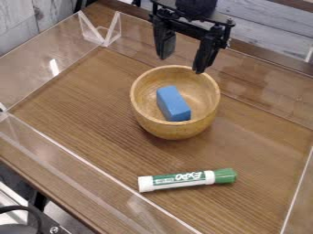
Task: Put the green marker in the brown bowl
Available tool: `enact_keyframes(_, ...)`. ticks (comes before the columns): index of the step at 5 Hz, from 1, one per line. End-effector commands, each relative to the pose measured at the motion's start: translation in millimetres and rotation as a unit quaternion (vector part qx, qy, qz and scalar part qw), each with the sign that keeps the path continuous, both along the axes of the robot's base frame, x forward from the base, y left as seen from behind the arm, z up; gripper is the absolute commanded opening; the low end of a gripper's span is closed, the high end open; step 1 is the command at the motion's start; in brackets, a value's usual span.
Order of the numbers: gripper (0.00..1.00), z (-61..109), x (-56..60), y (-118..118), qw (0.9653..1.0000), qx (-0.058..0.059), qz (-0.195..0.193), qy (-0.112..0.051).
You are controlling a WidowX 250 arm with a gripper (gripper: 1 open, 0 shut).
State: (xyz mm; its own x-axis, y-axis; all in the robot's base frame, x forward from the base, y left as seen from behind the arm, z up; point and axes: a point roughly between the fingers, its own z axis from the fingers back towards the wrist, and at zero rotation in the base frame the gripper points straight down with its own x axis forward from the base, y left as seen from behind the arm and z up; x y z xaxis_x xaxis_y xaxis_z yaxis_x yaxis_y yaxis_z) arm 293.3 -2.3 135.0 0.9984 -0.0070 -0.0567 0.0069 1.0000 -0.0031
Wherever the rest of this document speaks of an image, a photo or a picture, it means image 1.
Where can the blue foam block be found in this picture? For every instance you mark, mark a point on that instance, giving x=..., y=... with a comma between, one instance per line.
x=173, y=105

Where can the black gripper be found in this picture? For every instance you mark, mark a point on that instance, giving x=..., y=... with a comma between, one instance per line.
x=196, y=19

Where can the clear acrylic corner bracket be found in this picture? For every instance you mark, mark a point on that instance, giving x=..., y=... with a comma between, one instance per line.
x=103, y=36

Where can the brown wooden bowl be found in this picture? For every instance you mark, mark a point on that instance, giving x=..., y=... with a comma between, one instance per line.
x=200, y=91

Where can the green Expo marker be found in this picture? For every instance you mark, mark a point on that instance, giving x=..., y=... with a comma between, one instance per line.
x=197, y=178

